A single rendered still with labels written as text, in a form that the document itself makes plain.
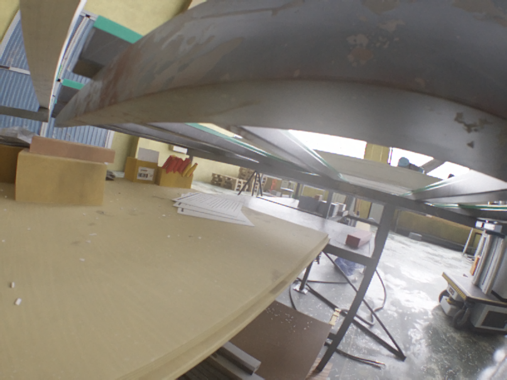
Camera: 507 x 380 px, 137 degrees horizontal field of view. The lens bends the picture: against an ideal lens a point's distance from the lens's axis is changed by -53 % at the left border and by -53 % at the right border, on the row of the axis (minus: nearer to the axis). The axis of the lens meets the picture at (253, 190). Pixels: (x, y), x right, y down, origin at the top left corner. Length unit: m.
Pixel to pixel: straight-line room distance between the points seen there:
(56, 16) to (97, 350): 0.21
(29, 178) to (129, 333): 0.37
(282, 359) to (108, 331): 0.54
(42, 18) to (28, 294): 0.21
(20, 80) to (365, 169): 6.35
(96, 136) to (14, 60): 3.23
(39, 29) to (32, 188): 0.35
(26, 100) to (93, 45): 5.96
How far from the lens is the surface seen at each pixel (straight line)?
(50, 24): 0.17
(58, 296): 0.23
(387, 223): 0.74
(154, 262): 0.29
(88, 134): 6.15
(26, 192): 0.49
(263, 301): 0.29
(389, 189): 1.23
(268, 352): 0.68
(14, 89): 6.19
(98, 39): 0.17
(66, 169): 0.48
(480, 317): 2.14
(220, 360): 0.58
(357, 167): 0.84
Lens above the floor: 0.78
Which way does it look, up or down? 4 degrees down
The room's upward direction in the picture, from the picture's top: 14 degrees clockwise
